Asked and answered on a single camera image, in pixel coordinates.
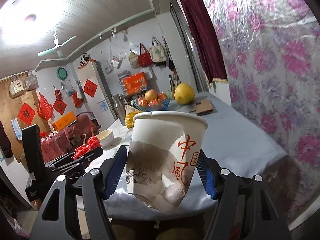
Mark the green ceiling fan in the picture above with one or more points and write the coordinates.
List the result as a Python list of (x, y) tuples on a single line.
[(57, 46)]

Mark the white paper cup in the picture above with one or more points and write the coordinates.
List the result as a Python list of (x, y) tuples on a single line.
[(163, 154)]

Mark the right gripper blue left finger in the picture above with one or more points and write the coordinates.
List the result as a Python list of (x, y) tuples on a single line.
[(112, 170)]

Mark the orange gift box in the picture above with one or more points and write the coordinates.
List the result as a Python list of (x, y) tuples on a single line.
[(135, 83)]

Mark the red hanging handbag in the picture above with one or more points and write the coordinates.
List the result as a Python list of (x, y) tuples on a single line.
[(144, 56)]

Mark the steel thermos bottle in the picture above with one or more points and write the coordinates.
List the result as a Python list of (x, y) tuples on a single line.
[(119, 108)]

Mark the beige hanging tote bag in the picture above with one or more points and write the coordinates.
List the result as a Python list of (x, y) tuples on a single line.
[(157, 53)]

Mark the apple in bowl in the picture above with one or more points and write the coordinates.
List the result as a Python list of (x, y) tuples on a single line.
[(151, 95)]

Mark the white refrigerator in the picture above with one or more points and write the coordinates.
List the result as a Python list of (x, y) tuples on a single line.
[(97, 94)]

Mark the light blue tablecloth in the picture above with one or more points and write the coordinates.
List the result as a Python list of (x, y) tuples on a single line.
[(235, 142)]

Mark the red knotted string trash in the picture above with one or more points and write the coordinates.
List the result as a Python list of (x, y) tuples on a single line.
[(92, 143)]

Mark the floral plastic wall cover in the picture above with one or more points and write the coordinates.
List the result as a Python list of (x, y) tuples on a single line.
[(271, 54)]

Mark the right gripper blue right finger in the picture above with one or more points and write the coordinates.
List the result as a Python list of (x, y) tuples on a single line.
[(207, 169)]

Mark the yellow pomelo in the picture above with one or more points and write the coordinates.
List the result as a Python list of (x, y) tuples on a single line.
[(184, 94)]

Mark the dark red curtain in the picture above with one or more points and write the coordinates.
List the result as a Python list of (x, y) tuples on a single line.
[(205, 38)]

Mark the white ceramic bowl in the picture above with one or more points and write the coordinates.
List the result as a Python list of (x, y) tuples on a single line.
[(105, 137)]

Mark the blue glass fruit bowl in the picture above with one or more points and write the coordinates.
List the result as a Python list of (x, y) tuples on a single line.
[(153, 105)]

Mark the brown cardboard piece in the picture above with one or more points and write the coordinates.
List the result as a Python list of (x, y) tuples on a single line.
[(203, 107)]

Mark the red plastic bag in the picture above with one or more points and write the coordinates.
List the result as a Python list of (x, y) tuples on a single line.
[(44, 108)]

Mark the yellow snack bag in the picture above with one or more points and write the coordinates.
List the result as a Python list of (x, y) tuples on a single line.
[(130, 112)]

